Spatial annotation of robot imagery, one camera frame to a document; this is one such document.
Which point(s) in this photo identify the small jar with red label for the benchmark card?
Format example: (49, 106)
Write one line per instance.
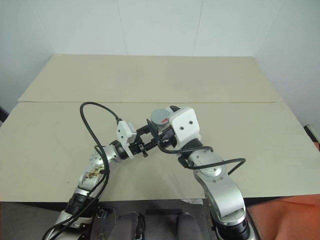
(163, 125)

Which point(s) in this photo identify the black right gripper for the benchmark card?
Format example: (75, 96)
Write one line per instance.
(167, 135)

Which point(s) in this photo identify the white paper scrap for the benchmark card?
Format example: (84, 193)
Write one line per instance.
(191, 200)

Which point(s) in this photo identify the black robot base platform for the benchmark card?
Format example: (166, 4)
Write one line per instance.
(160, 207)

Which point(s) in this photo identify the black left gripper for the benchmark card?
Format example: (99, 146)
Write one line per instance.
(137, 149)

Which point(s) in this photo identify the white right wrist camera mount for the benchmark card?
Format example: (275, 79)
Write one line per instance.
(186, 122)

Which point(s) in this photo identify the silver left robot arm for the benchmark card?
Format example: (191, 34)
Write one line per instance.
(86, 178)

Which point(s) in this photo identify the orange fabric sheet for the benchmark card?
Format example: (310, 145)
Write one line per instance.
(285, 217)

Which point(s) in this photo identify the dark rounded shape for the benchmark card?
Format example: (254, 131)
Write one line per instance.
(188, 225)

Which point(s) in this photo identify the dark object at table side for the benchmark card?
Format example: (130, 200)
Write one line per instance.
(2, 113)

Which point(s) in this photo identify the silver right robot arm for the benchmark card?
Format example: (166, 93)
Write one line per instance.
(220, 185)

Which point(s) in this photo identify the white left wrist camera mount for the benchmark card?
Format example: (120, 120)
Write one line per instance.
(124, 132)

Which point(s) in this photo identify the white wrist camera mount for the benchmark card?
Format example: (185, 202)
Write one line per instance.
(186, 122)
(124, 132)

